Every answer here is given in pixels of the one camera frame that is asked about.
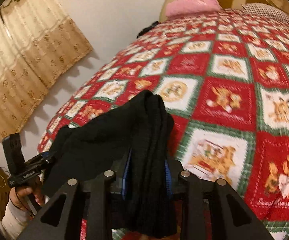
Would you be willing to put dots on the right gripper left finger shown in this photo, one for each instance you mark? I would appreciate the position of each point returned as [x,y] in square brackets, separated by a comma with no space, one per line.
[100,201]

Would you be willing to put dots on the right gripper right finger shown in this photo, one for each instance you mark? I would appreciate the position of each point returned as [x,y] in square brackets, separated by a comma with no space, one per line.
[211,209]

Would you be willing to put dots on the black pants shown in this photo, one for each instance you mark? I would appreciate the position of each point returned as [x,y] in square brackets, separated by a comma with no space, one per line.
[137,132]

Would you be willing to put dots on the person's left hand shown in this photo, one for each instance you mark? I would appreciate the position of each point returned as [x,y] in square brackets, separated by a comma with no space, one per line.
[17,195]

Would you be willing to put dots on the red teddy-bear bedspread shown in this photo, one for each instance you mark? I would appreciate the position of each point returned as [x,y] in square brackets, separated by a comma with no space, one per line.
[224,77]

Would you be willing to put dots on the beige curtain side window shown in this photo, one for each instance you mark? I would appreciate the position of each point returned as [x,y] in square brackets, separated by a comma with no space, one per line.
[39,42]

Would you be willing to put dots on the black item beside bed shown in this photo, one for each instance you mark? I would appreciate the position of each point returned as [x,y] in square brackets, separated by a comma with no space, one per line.
[147,29]

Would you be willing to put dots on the pink folded blanket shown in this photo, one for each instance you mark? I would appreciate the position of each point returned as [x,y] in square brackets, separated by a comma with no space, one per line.
[187,7]

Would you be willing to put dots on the striped pillow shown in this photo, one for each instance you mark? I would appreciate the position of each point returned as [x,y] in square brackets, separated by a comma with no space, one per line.
[266,11]

